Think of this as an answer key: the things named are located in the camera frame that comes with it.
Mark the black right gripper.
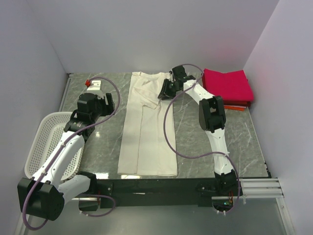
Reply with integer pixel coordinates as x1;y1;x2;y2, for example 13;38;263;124
157;79;180;101

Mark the cream white t-shirt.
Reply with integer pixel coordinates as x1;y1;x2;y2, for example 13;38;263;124
117;72;178;176

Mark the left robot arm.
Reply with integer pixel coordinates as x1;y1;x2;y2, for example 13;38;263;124
17;93;116;221

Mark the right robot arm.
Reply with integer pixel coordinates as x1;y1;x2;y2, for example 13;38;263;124
158;64;241;196

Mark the white perforated plastic basket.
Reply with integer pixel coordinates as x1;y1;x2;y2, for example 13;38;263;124
24;112;85;182

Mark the pink folded t-shirt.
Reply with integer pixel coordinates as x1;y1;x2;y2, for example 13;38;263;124
224;105;247;109

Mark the orange folded t-shirt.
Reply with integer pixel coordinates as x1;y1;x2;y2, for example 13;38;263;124
224;105;246;112

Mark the magenta folded t-shirt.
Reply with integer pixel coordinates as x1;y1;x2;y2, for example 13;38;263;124
202;69;254;101

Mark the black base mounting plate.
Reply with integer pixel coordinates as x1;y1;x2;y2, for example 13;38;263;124
68;178;243;212

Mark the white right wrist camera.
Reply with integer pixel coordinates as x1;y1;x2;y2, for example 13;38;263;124
169;71;174;80

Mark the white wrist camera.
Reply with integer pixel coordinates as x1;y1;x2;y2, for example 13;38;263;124
169;71;174;80
85;80;102;94

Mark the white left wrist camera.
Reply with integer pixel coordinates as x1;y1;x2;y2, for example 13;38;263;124
85;80;102;94

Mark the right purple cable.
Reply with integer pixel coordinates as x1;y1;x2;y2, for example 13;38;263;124
163;63;240;216

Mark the aluminium extrusion rail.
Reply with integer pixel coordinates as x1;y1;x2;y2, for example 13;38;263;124
240;178;284;199

